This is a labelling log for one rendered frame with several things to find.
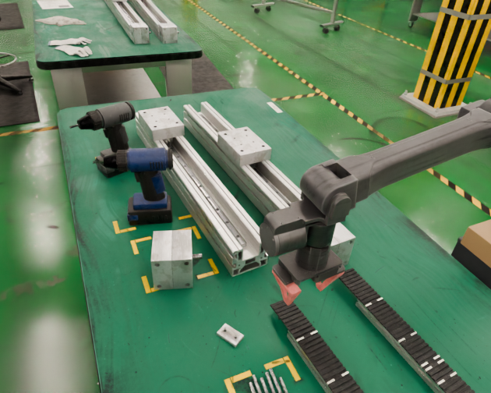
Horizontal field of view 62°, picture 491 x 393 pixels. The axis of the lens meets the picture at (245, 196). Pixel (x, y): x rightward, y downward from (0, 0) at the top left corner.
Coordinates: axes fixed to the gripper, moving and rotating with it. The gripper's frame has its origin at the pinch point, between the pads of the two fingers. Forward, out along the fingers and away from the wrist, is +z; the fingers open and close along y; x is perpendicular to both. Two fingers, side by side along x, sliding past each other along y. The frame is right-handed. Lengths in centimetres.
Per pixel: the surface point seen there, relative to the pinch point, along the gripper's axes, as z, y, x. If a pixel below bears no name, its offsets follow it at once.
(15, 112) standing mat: 90, 42, -316
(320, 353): 10.1, -0.4, 7.6
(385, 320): 9.7, -17.5, 8.0
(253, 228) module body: 4.8, -4.1, -25.6
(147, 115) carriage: 1, 1, -89
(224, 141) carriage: 2, -15, -63
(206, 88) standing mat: 89, -123, -306
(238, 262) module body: 8.8, 3.0, -20.4
